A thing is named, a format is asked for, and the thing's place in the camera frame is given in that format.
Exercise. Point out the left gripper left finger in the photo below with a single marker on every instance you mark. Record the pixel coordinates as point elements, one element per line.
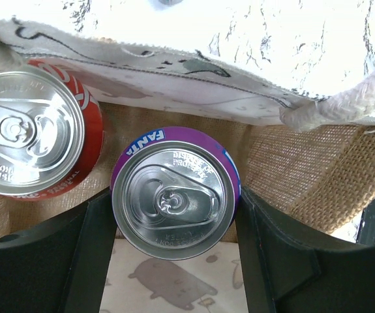
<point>59,265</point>

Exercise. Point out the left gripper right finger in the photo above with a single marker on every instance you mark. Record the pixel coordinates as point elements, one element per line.
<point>290,267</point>

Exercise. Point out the jute canvas tote bag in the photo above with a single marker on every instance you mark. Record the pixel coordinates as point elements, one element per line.
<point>307,156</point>

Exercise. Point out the red cola can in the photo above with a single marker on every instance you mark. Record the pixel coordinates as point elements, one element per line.
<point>51,132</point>

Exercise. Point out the purple fanta can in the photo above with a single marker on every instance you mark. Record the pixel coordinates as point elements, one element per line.
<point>175,192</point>

